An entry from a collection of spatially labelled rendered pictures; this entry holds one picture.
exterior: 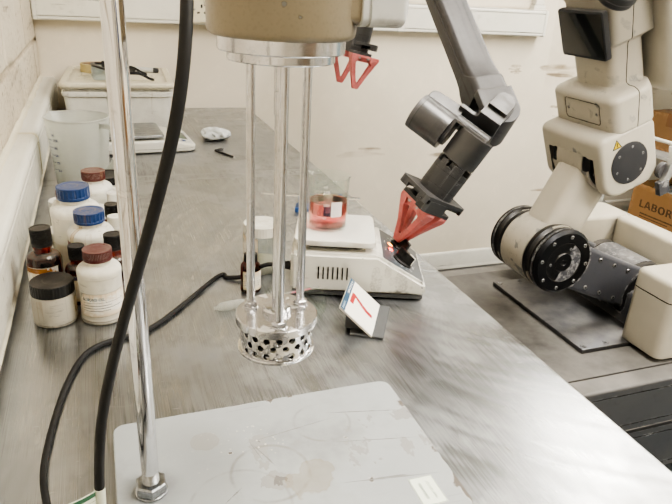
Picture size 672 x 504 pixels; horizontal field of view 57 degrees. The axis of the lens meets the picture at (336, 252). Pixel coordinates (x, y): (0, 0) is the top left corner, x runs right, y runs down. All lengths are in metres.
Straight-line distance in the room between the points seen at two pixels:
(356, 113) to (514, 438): 1.94
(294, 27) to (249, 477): 0.39
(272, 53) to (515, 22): 2.34
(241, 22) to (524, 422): 0.51
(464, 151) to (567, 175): 0.75
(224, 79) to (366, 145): 0.62
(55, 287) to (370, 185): 1.89
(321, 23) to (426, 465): 0.41
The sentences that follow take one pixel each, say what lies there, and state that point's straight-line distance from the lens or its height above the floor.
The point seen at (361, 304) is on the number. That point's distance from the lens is 0.86.
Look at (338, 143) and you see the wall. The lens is 2.50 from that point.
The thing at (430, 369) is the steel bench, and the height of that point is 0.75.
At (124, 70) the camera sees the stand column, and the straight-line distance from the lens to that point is 0.44.
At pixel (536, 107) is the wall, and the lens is 2.92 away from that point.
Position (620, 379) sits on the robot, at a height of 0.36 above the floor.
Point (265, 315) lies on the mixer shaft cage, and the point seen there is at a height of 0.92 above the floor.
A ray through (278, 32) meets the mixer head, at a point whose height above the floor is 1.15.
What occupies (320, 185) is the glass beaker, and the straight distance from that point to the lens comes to 0.90.
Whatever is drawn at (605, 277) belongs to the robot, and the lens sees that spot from 1.76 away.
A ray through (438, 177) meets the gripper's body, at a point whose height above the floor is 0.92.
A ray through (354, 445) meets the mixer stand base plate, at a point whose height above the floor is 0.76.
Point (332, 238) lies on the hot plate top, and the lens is 0.90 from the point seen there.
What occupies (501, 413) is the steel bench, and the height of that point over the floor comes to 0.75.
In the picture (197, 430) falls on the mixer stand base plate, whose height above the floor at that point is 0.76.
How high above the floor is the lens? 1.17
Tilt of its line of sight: 23 degrees down
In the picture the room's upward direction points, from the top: 3 degrees clockwise
